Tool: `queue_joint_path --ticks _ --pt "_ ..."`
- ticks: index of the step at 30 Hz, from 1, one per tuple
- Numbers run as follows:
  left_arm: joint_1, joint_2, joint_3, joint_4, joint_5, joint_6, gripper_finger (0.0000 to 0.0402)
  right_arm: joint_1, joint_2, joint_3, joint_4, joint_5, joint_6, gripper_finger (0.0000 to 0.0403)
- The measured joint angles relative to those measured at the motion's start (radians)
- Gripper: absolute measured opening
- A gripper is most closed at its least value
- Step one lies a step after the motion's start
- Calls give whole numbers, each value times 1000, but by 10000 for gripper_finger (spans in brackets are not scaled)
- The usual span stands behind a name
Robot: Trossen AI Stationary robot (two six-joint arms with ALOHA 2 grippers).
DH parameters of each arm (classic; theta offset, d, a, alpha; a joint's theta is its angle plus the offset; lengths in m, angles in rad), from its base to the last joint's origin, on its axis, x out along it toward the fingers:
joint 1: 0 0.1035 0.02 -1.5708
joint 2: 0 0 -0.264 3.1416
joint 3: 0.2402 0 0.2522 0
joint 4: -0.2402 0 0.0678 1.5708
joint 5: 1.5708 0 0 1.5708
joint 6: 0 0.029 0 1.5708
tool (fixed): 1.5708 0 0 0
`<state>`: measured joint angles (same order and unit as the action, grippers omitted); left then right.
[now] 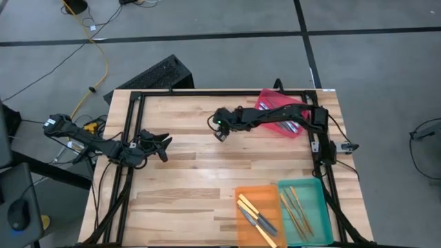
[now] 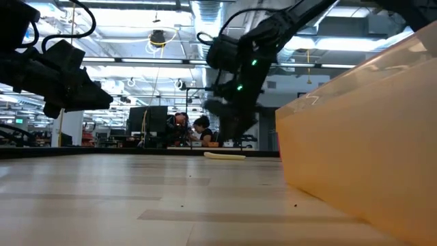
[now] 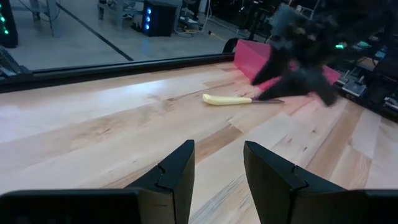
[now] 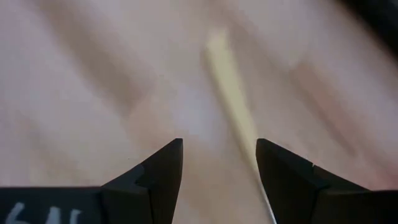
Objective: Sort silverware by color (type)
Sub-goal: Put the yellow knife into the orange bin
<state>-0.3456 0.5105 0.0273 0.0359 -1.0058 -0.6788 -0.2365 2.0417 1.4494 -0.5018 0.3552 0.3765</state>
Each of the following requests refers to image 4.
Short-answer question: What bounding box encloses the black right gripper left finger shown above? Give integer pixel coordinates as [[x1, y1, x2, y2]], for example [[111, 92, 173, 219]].
[[0, 138, 184, 224]]

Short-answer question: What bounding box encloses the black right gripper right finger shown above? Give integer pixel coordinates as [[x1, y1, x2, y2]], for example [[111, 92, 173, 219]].
[[255, 138, 398, 224]]

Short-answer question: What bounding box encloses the cream handle fork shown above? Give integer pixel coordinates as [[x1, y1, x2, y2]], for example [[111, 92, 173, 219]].
[[203, 27, 278, 224]]

